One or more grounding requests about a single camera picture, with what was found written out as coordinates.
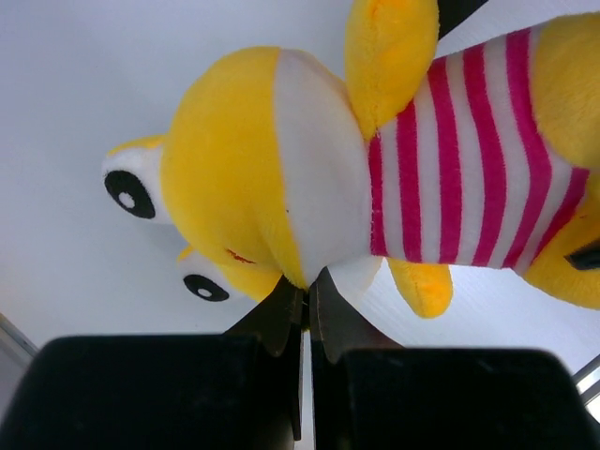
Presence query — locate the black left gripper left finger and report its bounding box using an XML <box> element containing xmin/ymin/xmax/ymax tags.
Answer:
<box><xmin>1</xmin><ymin>280</ymin><xmax>303</xmax><ymax>449</ymax></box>

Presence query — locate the metal corner post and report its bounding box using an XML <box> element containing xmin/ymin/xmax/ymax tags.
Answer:
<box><xmin>0</xmin><ymin>315</ymin><xmax>38</xmax><ymax>367</ymax></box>

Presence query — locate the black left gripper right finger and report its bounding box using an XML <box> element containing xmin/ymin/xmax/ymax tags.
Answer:
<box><xmin>308</xmin><ymin>270</ymin><xmax>599</xmax><ymax>449</ymax></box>

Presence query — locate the yellow duck plush striped shirt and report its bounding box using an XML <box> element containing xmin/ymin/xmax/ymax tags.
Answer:
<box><xmin>102</xmin><ymin>1</ymin><xmax>599</xmax><ymax>318</ymax></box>

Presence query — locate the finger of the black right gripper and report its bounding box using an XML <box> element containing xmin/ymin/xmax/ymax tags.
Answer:
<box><xmin>438</xmin><ymin>0</ymin><xmax>488</xmax><ymax>39</ymax></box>
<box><xmin>564</xmin><ymin>241</ymin><xmax>600</xmax><ymax>271</ymax></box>

